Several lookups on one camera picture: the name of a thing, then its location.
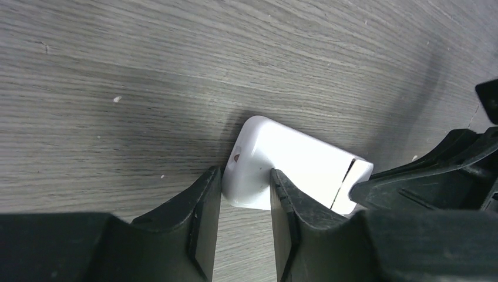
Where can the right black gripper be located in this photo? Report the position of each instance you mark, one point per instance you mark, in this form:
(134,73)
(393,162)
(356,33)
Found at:
(460,173)

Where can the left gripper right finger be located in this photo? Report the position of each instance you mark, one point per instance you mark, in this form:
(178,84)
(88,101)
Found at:
(312,243)

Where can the white remote control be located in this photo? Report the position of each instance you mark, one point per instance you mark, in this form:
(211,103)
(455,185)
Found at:
(324,172)

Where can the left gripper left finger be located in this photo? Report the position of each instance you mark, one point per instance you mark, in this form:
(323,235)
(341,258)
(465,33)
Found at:
(176,241)

